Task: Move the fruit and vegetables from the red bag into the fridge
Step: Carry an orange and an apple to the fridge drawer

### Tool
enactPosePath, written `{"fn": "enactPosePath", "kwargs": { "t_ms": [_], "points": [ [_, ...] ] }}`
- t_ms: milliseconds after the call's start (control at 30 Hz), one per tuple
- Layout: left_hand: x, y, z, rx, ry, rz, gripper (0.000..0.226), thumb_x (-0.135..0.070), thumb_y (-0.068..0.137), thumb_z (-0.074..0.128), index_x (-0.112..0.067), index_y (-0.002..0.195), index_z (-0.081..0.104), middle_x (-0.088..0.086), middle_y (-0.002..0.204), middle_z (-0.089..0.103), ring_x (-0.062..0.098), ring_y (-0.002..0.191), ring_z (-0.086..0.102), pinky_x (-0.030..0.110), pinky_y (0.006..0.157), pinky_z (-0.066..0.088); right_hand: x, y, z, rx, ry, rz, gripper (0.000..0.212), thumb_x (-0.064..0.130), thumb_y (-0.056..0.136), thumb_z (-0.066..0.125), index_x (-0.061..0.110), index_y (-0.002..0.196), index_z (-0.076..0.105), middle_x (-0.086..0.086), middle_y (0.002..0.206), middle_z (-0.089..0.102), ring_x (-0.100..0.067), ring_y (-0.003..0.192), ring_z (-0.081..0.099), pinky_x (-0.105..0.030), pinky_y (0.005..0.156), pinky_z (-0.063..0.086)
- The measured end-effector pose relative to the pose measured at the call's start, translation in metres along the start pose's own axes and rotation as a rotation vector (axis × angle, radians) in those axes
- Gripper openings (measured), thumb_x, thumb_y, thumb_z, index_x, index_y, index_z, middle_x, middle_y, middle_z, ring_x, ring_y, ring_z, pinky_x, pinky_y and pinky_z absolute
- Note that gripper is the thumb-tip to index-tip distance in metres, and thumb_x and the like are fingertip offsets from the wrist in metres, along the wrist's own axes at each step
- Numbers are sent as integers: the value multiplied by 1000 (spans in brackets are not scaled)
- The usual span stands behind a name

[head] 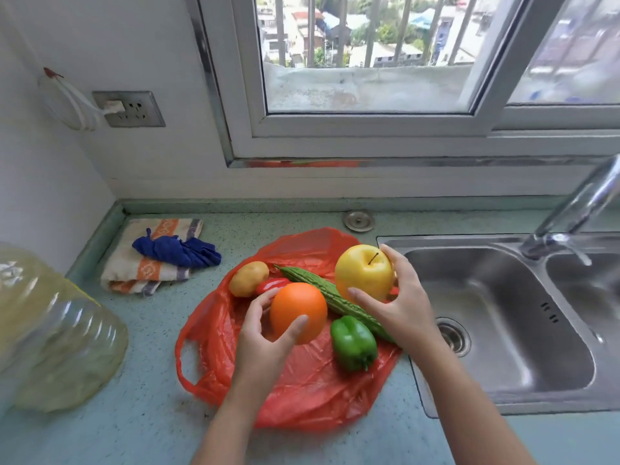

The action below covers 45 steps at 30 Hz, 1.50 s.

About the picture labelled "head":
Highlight person's left hand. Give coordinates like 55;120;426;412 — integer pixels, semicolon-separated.
232;287;309;397

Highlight person's right hand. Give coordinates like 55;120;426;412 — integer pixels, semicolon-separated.
347;244;439;355

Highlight orange fruit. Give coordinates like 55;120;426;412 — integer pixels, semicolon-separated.
270;283;328;346

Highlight yellow apple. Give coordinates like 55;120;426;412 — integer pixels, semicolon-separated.
335;244;395;304

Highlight person's left forearm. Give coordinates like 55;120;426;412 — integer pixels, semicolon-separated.
191;382;264;465

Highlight person's right forearm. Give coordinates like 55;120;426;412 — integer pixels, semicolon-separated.
406;331;536;465

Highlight green bell pepper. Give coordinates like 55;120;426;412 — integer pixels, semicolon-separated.
330;315;378;373

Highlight red chili pepper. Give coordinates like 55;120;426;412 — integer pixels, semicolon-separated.
255;278;293;297

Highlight green bitter gourd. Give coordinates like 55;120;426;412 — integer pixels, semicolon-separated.
274;264;397;344

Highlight red plastic bag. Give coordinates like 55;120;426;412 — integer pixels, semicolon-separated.
175;228;403;433

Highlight brown potato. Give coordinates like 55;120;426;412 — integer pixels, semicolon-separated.
229;261;270;298

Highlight round metal countertop cap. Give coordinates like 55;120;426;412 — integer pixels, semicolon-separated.
343;210;376;233

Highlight sink drain strainer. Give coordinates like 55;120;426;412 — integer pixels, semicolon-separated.
436;317;471;358

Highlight blue cloth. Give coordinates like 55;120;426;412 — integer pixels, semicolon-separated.
132;228;222;269

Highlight stainless steel double sink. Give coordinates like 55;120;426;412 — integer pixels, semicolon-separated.
376;232;620;419

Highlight striped orange beige towel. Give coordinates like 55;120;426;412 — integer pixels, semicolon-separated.
101;218;203;297

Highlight chrome faucet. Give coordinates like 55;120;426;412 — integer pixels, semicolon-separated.
520;154;620;267

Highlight clear plastic oil jug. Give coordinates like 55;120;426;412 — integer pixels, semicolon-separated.
0;243;129;418

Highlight metal window security bars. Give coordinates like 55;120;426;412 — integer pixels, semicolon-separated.
274;0;480;68

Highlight white sliding window frame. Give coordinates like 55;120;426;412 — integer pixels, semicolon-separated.
184;0;620;169

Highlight grey wall power socket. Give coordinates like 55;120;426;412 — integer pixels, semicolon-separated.
92;91;166;129

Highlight white power cable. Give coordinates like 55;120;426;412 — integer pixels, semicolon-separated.
38;67;108;132

